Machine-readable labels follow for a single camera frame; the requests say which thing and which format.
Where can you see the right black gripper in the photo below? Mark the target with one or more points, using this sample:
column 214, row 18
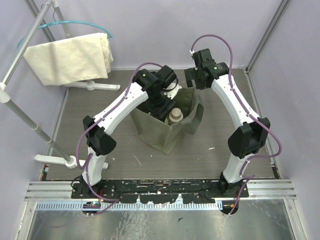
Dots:
column 190, row 74

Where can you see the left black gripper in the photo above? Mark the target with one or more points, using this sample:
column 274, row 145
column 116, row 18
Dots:
column 158, row 109

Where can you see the cream bottle with beige cap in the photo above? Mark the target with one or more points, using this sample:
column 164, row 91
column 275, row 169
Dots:
column 175, row 115

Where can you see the olive green canvas bag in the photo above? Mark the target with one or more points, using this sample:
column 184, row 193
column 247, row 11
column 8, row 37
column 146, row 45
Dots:
column 163, row 136

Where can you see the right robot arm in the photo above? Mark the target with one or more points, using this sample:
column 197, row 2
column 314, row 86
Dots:
column 251, row 130

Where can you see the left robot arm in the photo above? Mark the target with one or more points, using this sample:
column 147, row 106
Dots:
column 98, row 129

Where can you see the cream canvas cloth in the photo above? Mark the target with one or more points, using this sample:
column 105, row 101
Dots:
column 75, row 59

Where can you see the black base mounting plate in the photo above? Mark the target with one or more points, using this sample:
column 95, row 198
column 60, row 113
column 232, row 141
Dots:
column 156, row 191

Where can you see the white metal clothes rack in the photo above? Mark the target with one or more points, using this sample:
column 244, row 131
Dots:
column 18, row 143

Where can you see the teal clothes hanger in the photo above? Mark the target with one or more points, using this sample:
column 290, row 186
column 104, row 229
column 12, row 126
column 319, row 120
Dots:
column 66, row 22

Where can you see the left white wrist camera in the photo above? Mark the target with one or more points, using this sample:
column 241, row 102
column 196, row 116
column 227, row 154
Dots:
column 173, row 91

